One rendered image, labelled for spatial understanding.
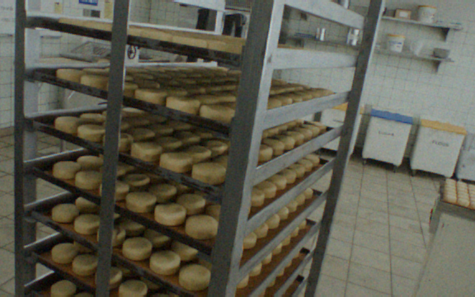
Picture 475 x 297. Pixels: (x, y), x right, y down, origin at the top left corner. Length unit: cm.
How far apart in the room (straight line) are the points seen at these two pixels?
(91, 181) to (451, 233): 183
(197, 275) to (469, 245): 176
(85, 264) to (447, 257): 182
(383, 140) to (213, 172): 526
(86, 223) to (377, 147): 523
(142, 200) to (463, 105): 599
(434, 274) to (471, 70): 444
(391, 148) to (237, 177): 533
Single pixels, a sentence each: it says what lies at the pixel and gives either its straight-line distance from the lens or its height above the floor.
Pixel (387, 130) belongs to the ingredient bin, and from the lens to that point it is 577.
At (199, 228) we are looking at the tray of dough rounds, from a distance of 63.
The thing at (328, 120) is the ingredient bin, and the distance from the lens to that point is 579.
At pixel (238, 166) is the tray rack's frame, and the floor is 137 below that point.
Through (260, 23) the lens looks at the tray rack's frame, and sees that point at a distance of 50.
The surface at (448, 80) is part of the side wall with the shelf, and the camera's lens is 641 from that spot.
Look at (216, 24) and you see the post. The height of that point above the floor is 154.
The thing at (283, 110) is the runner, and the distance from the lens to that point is 67.
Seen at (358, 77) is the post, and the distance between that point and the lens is 108.
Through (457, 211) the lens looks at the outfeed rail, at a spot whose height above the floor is 86.
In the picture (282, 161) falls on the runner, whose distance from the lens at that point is 73.
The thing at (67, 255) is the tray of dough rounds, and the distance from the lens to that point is 90.
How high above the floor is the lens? 153
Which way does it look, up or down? 15 degrees down
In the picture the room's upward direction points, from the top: 9 degrees clockwise
